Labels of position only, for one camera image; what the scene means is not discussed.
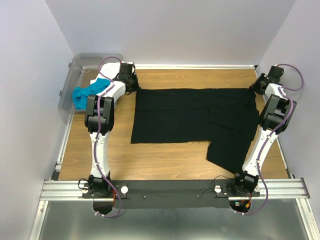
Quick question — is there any black t shirt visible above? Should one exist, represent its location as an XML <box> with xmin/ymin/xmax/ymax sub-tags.
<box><xmin>131</xmin><ymin>88</ymin><xmax>259</xmax><ymax>174</ymax></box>

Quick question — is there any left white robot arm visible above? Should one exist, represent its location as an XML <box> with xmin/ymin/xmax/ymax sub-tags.
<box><xmin>84</xmin><ymin>73</ymin><xmax>140</xmax><ymax>198</ymax></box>

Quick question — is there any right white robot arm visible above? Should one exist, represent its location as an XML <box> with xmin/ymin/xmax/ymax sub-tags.
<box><xmin>230</xmin><ymin>72</ymin><xmax>297</xmax><ymax>196</ymax></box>

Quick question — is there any white t shirt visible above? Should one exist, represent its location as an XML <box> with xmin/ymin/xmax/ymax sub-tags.
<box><xmin>90</xmin><ymin>62</ymin><xmax>121</xmax><ymax>85</ymax></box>

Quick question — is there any clear plastic storage bin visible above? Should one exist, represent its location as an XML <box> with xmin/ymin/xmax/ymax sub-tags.
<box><xmin>58</xmin><ymin>53</ymin><xmax>123</xmax><ymax>113</ymax></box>

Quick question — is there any teal t shirt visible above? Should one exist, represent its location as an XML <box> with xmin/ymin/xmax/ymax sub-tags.
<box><xmin>72</xmin><ymin>78</ymin><xmax>111</xmax><ymax>110</ymax></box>

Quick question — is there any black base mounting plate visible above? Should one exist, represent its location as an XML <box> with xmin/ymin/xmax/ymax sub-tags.
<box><xmin>78</xmin><ymin>178</ymin><xmax>260</xmax><ymax>214</ymax></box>

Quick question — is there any aluminium frame rail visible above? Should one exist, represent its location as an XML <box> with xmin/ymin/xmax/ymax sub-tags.
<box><xmin>28</xmin><ymin>159</ymin><xmax>311</xmax><ymax>240</ymax></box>

